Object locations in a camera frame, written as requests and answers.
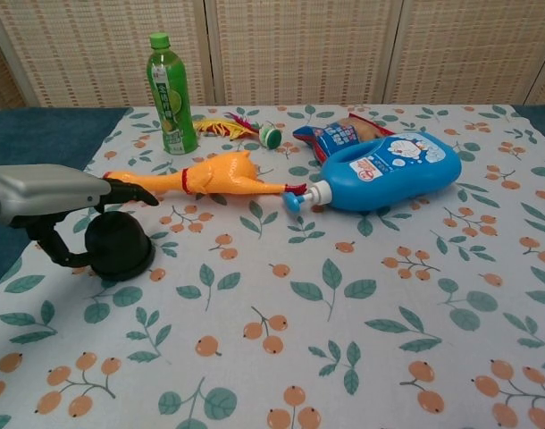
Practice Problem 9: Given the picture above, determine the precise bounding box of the feather shuttlecock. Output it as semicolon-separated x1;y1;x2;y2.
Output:
192;112;283;149

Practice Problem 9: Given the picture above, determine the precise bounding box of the yellow rubber chicken toy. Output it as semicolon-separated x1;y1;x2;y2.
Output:
101;150;308;201

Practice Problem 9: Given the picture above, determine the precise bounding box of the blue pump detergent bottle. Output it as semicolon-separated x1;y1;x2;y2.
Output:
281;130;463;216

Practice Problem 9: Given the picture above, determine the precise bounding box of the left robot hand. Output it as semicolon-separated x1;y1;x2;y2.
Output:
0;164;160;270

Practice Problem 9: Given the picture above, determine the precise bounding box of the green tea bottle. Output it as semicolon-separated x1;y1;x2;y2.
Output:
146;32;198;156

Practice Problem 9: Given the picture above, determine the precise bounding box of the teal blue table cover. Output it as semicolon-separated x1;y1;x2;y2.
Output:
0;105;135;298

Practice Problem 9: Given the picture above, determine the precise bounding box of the black round cap object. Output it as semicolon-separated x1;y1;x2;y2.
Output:
84;211;157;282

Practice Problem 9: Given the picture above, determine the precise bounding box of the woven bamboo folding screen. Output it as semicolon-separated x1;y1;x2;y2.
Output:
0;0;545;111

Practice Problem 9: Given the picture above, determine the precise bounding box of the blue snack bag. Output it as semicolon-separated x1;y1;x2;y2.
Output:
292;112;397;166

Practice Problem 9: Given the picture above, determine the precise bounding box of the floral patterned tablecloth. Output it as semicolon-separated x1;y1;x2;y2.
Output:
0;105;545;429

